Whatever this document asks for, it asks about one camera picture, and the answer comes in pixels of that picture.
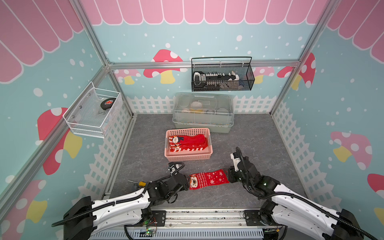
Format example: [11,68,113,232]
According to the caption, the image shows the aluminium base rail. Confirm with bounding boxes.
[98,207,325,232]

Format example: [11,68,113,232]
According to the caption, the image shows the white wire wall basket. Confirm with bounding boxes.
[63,82,123,139]

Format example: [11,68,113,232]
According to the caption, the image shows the black wire wall basket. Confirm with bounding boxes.
[191,57,255,92]

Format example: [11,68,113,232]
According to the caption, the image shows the pink perforated plastic basket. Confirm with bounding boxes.
[164,128,213,162]

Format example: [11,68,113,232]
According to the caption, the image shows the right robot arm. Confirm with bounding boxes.
[229,153,375,240]

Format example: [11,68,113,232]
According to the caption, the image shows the yellow handled screwdriver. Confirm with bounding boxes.
[128,180,147,188]

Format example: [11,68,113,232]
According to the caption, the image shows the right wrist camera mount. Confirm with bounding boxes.
[231,152,244,172]

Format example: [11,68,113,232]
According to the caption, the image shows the black red tape measure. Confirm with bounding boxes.
[100,98,117,111]

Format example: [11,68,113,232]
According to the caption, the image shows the plain red snowman sock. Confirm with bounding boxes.
[168,134,208,152]

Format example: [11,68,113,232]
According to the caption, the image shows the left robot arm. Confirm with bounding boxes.
[51,173,190,240]

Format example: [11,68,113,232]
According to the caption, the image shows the clear lidded storage box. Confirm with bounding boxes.
[173,93,235,134]

